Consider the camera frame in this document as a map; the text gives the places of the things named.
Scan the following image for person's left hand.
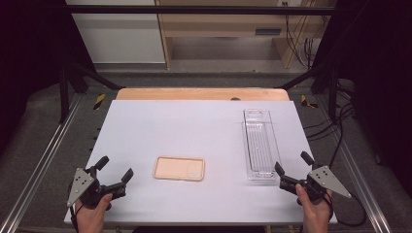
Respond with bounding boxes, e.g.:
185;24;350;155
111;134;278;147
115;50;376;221
75;192;114;233

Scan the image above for bundle of desk cables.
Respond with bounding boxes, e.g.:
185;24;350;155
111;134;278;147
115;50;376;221
283;1;325;69

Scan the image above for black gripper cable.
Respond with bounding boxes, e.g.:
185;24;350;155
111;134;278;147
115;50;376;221
68;203;81;233

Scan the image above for black floor cables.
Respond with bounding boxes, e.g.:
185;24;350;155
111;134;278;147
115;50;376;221
304;81;358;169

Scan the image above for black curtain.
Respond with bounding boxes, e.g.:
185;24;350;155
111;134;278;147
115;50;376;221
0;0;95;153
314;0;412;195

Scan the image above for black horizontal frame bar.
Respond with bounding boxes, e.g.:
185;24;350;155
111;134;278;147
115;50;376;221
64;4;338;16

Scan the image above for white cabinet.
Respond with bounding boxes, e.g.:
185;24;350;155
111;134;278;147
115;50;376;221
65;0;167;64

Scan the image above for white table board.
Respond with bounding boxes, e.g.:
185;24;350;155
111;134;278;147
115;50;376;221
63;99;338;226

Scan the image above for person's right hand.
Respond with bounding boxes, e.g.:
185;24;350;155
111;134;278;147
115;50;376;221
294;183;334;233

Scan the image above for black frame stand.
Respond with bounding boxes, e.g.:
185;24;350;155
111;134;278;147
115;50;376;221
59;57;124;124
278;61;341;124

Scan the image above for wooden desk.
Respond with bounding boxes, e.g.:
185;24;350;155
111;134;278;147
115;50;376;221
154;0;334;70

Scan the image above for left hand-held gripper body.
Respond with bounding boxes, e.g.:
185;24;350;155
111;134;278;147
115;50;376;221
66;164;128;212

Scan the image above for aluminium rail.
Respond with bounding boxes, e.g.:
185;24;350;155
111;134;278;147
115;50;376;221
315;96;393;233
0;93;84;233

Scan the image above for yellow black tape strip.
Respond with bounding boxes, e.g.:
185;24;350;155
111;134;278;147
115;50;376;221
93;93;107;111
300;94;319;110

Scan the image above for beige phone case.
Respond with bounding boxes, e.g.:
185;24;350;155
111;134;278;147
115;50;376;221
153;155;206;183

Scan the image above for dark desk label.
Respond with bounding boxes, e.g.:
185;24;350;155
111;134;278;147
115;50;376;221
255;28;282;36

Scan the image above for wooden table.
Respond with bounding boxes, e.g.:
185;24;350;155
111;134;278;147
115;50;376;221
116;86;291;102

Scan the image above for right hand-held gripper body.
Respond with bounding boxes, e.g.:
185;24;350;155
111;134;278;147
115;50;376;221
279;165;353;206

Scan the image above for clear plastic package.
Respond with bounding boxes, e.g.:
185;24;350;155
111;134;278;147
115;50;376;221
242;108;283;186

